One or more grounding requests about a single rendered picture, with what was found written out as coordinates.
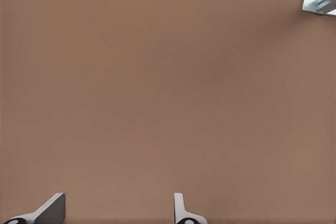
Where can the silver frame post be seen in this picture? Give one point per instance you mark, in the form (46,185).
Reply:
(319,4)

